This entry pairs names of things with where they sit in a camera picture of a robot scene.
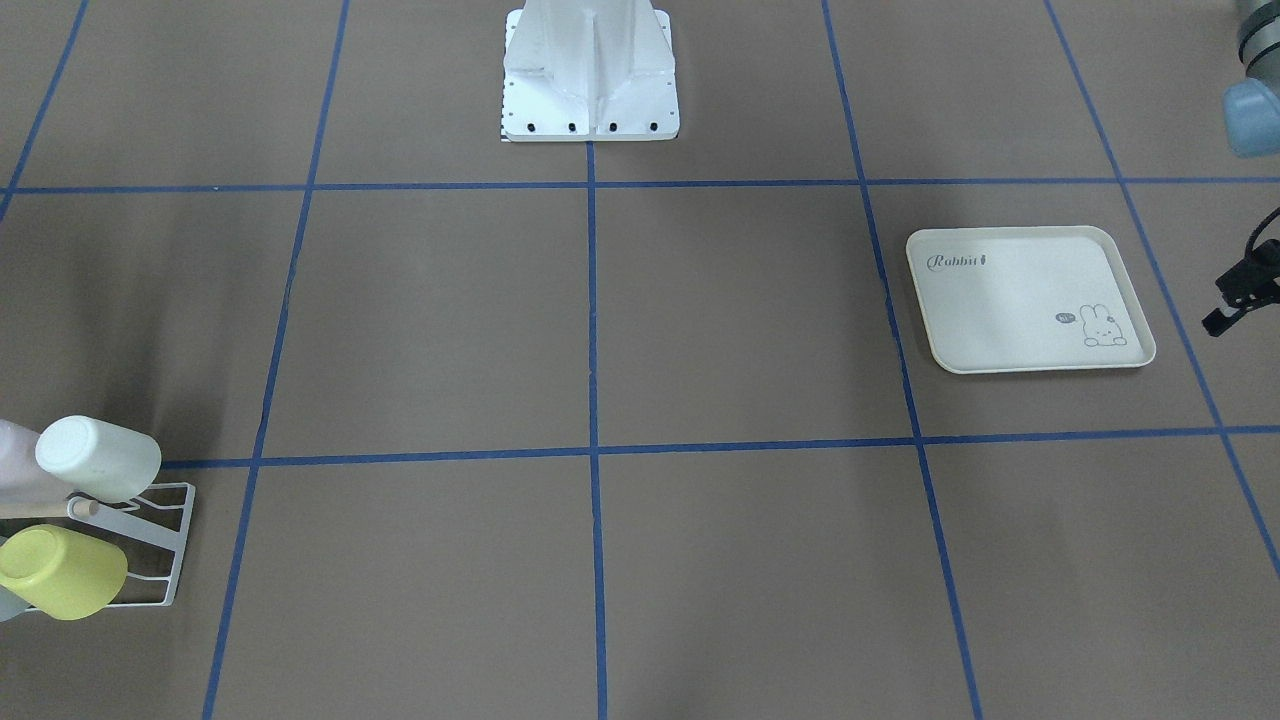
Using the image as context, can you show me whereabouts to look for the yellow plastic cup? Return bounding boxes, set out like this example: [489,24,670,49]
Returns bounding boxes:
[1,524,128,621]

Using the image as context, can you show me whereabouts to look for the pink plastic cup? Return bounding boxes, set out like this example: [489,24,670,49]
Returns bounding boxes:
[1,419,76,505]

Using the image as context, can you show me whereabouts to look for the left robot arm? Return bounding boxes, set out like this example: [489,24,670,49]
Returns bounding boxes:
[1201,1,1279,337]

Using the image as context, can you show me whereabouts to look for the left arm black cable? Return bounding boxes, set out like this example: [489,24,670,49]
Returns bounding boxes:
[1245,205,1280,263]

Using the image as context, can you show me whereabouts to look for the grey plastic cup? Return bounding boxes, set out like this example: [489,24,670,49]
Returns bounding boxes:
[0,587,29,623]

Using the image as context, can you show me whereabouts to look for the white camera mast base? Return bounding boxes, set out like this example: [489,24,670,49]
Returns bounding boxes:
[500,1,681,143]

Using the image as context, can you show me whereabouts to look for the cream white plastic cup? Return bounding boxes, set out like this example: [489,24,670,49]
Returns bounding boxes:
[35,415,163,503]

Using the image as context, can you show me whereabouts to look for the white wire cup rack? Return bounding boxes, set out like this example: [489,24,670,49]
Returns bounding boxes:
[0,482,196,612]

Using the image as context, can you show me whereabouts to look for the cream plastic tray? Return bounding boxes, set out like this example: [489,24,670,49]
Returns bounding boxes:
[905,225,1157,375]

